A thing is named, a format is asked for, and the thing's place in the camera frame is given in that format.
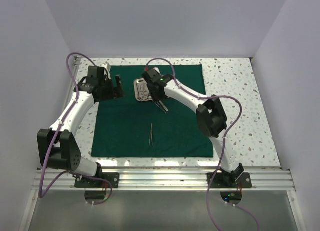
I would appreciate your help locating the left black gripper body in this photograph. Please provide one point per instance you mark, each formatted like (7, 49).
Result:
(108, 92)

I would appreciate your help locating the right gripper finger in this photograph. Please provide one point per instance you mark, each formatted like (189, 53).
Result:
(155, 97)
(163, 97)

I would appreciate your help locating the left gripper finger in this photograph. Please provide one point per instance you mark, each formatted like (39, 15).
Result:
(119, 92)
(118, 81)

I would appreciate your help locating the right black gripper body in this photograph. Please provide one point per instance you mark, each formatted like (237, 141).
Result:
(151, 87)

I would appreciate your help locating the stainless steel instrument tray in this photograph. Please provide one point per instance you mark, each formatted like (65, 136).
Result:
(138, 81)

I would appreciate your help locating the dark green surgical cloth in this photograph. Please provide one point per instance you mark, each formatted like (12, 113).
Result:
(127, 128)

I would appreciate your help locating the thin steel tweezers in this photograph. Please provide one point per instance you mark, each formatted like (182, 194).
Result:
(151, 135)
(161, 105)

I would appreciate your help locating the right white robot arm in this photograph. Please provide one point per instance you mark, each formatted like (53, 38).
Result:
(211, 119)

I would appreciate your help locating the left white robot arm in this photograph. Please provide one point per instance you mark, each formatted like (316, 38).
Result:
(57, 145)

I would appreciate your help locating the steel ring-handled scissors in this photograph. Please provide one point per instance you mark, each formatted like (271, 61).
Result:
(140, 91)

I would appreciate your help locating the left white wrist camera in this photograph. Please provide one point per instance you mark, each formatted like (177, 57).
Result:
(107, 67)

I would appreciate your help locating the aluminium front rail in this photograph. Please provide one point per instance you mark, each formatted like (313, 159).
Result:
(196, 179)

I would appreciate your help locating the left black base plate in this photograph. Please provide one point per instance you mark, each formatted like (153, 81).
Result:
(110, 179)

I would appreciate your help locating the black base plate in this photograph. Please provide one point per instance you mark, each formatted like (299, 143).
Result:
(221, 181)
(110, 179)

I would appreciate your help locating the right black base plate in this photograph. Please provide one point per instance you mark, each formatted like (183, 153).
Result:
(221, 181)

